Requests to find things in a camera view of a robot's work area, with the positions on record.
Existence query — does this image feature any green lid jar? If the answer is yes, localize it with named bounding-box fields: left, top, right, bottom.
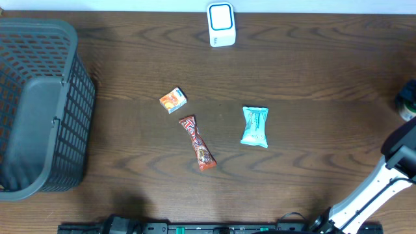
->
left=398, top=101, right=416, bottom=122

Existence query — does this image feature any mint tissue wipes pack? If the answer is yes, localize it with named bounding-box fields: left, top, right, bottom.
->
left=240, top=107, right=268, bottom=148

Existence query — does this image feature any red Top chocolate bar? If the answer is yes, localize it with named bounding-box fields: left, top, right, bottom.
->
left=179, top=115, right=217, bottom=171

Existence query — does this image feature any orange Kleenex tissue pack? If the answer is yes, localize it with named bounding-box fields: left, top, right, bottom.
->
left=159, top=87, right=187, bottom=114

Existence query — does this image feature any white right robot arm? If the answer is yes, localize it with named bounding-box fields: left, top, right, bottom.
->
left=307, top=79, right=415, bottom=234

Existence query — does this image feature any white barcode scanner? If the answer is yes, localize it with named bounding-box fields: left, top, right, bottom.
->
left=206, top=2, right=237, bottom=47

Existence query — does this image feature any grey plastic basket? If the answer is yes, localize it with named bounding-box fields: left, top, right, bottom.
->
left=1, top=18, right=96, bottom=202

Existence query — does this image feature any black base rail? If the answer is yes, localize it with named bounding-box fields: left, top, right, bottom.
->
left=57, top=213, right=384, bottom=234

